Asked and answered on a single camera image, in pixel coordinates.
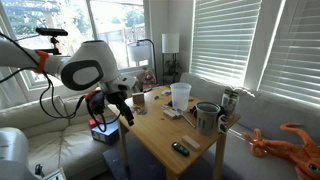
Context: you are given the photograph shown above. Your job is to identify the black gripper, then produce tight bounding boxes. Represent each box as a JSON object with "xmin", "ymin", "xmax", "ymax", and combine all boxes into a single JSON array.
[{"xmin": 105, "ymin": 90, "xmax": 135, "ymax": 127}]

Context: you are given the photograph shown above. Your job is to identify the blue cardboard box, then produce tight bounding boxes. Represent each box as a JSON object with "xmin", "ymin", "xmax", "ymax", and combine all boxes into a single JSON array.
[{"xmin": 90, "ymin": 117, "xmax": 120, "ymax": 146}]

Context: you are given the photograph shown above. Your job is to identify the light wooden table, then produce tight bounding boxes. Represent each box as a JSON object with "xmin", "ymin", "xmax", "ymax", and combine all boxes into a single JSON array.
[{"xmin": 107, "ymin": 85, "xmax": 242, "ymax": 180}]

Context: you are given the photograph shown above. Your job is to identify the small red box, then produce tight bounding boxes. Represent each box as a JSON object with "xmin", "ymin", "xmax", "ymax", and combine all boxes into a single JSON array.
[{"xmin": 87, "ymin": 117, "xmax": 102, "ymax": 130}]

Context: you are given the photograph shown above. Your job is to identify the brown plush toy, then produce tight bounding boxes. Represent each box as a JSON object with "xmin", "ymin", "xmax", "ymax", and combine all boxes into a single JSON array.
[{"xmin": 137, "ymin": 68, "xmax": 158, "ymax": 88}]

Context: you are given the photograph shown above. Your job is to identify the dark blue rug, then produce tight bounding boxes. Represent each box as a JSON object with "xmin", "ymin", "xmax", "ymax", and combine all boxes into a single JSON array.
[{"xmin": 102, "ymin": 136, "xmax": 234, "ymax": 180}]

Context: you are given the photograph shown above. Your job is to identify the tall clear plastic container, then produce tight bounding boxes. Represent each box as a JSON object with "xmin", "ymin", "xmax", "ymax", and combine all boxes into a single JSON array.
[{"xmin": 169, "ymin": 82, "xmax": 193, "ymax": 112}]

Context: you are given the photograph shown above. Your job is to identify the thin wooden stick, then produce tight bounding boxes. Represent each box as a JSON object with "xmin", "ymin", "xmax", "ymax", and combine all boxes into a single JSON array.
[{"xmin": 177, "ymin": 109, "xmax": 197, "ymax": 129}]

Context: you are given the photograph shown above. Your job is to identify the arc floor lamp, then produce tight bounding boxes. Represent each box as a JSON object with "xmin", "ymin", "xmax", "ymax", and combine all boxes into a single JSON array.
[{"xmin": 127, "ymin": 38, "xmax": 158, "ymax": 83}]

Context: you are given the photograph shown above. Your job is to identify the black green remote control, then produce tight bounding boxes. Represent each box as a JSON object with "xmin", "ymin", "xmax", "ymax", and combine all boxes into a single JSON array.
[{"xmin": 171, "ymin": 141, "xmax": 191, "ymax": 158}]

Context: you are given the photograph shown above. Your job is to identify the green potted plant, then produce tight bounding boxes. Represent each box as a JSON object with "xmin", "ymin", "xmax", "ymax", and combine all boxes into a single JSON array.
[{"xmin": 165, "ymin": 58, "xmax": 183, "ymax": 78}]

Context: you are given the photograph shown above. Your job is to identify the black headphones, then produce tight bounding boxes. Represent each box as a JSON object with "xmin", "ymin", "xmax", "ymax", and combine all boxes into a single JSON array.
[{"xmin": 189, "ymin": 103, "xmax": 228, "ymax": 119}]

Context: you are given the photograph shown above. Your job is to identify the white leather sofa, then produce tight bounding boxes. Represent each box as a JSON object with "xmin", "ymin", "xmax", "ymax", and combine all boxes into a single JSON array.
[{"xmin": 0, "ymin": 94, "xmax": 129, "ymax": 180}]

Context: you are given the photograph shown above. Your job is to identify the white shade shelf lamp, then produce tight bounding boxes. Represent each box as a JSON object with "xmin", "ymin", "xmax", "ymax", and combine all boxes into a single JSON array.
[{"xmin": 161, "ymin": 32, "xmax": 181, "ymax": 86}]

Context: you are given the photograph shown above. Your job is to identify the white sunglasses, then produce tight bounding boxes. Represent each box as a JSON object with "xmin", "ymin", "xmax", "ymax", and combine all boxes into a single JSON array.
[{"xmin": 217, "ymin": 114, "xmax": 229, "ymax": 134}]

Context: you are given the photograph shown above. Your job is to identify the white window blind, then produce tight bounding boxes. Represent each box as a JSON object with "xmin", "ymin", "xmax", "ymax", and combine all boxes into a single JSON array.
[
  {"xmin": 189, "ymin": 0, "xmax": 263, "ymax": 88},
  {"xmin": 258, "ymin": 0, "xmax": 320, "ymax": 108}
]

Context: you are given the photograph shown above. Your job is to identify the gray fabric sofa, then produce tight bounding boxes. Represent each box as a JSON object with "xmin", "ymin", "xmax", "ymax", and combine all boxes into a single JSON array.
[{"xmin": 179, "ymin": 72, "xmax": 320, "ymax": 180}]

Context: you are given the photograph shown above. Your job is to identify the orange octopus plush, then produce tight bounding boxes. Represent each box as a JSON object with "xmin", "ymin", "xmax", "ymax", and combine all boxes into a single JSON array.
[{"xmin": 243, "ymin": 122, "xmax": 320, "ymax": 180}]

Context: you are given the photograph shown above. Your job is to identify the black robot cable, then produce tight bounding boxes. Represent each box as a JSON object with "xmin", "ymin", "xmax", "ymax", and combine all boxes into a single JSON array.
[{"xmin": 0, "ymin": 31, "xmax": 123, "ymax": 133}]

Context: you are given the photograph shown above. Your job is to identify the black stereo camera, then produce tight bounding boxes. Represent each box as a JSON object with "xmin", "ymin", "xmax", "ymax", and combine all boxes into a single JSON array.
[{"xmin": 35, "ymin": 27, "xmax": 69, "ymax": 37}]

